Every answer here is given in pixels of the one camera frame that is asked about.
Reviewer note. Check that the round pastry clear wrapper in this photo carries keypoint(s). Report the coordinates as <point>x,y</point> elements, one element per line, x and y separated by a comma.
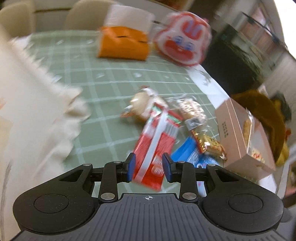
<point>142,102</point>

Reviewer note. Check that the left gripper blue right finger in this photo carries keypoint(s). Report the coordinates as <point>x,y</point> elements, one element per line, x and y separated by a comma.
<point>183,173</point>

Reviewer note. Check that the small gold snack pack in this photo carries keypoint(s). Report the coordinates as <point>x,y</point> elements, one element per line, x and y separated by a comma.
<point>209,146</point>

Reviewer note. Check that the sliced bread clear pack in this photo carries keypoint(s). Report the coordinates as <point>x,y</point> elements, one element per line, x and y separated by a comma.
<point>191,111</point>

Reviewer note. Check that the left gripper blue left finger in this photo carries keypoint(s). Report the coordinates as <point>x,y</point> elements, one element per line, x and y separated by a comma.
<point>113,173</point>

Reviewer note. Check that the white tissue sheet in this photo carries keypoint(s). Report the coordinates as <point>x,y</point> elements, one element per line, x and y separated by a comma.
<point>130,17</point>

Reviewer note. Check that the blue white snack bag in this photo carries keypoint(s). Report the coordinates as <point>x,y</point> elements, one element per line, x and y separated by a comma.
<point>188,152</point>

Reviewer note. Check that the long biscuit clear pack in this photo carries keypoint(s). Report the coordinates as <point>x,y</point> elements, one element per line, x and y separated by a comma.
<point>248,129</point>

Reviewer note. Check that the brown fleece jacket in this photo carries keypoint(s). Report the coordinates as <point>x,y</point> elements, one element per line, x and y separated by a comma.
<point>262,108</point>

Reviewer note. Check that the yellow lounge chair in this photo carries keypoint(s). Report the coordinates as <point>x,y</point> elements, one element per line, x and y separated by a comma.
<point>284,109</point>

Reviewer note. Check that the white paper sheets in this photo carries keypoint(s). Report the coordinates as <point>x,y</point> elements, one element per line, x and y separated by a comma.
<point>205,82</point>

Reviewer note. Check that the orange tissue box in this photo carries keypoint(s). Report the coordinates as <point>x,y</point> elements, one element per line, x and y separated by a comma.
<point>122,43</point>

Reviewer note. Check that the rice cracker pack yellow label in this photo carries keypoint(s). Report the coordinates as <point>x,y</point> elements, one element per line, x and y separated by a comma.
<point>255,153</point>

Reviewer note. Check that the pink cardboard gift box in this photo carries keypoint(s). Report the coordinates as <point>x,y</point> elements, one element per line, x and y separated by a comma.
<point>230,118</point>

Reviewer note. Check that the red white rabbit bag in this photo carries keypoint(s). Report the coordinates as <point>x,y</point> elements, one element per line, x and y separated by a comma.
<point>184,38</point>

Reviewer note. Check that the green checked tablecloth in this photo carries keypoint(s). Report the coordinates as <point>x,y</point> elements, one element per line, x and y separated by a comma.
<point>108,86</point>

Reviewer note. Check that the red striped snack packet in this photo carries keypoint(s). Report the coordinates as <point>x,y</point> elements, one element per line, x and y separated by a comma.
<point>158,137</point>

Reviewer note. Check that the cream fringed cloth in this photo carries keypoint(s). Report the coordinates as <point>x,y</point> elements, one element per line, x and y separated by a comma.
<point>40,119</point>

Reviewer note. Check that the cream dining chair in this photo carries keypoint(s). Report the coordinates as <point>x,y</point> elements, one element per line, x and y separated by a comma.
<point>87,15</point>

